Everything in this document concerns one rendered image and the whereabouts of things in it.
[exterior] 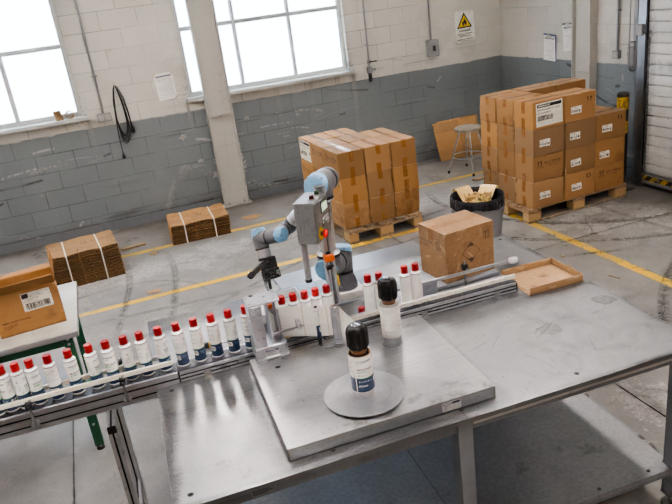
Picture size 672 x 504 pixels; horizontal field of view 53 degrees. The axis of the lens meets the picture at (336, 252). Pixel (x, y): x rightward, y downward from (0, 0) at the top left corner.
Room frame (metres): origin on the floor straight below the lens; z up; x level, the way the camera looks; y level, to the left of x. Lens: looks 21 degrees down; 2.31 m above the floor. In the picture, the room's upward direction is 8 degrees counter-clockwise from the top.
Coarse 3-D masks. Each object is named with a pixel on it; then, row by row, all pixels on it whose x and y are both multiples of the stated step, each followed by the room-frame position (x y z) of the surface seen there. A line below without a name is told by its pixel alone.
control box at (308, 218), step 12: (312, 192) 2.91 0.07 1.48; (300, 204) 2.76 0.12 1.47; (312, 204) 2.75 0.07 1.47; (300, 216) 2.77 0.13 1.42; (312, 216) 2.75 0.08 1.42; (300, 228) 2.77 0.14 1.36; (312, 228) 2.75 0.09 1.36; (324, 228) 2.82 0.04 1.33; (300, 240) 2.77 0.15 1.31; (312, 240) 2.75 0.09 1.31
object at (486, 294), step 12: (492, 288) 2.92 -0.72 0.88; (504, 288) 2.94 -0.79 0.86; (516, 288) 2.95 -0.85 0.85; (456, 300) 2.87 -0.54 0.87; (468, 300) 2.88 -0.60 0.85; (480, 300) 2.90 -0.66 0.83; (408, 312) 2.80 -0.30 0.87; (420, 312) 2.82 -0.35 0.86; (432, 312) 2.83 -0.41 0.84; (372, 324) 2.76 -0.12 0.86; (312, 336) 2.68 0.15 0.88; (288, 348) 2.64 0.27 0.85; (228, 360) 2.57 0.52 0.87; (240, 360) 2.59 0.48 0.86; (180, 372) 2.52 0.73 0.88; (192, 372) 2.54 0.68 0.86; (216, 372) 2.56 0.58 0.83
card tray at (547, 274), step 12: (528, 264) 3.18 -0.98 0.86; (540, 264) 3.19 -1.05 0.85; (552, 264) 3.20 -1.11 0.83; (564, 264) 3.10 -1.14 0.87; (516, 276) 3.11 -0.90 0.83; (528, 276) 3.09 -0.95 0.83; (540, 276) 3.07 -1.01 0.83; (552, 276) 3.06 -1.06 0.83; (564, 276) 3.04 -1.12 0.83; (576, 276) 2.96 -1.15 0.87; (528, 288) 2.96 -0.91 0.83; (540, 288) 2.90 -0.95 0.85; (552, 288) 2.92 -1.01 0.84
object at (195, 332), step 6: (192, 318) 2.60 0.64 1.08; (192, 324) 2.58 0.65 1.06; (192, 330) 2.57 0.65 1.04; (198, 330) 2.58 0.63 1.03; (192, 336) 2.57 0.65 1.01; (198, 336) 2.58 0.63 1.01; (192, 342) 2.58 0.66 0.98; (198, 342) 2.57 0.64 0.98; (198, 348) 2.57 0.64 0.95; (204, 348) 2.59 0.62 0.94; (198, 354) 2.57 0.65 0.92; (204, 354) 2.58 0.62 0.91; (198, 360) 2.57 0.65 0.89; (204, 360) 2.58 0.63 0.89
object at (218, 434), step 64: (512, 256) 3.38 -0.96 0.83; (448, 320) 2.75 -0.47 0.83; (512, 320) 2.67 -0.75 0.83; (576, 320) 2.59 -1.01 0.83; (640, 320) 2.52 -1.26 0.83; (192, 384) 2.49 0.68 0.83; (256, 384) 2.42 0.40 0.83; (512, 384) 2.17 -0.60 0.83; (576, 384) 2.12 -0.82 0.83; (192, 448) 2.04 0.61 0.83; (256, 448) 1.99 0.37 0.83; (384, 448) 1.91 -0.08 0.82
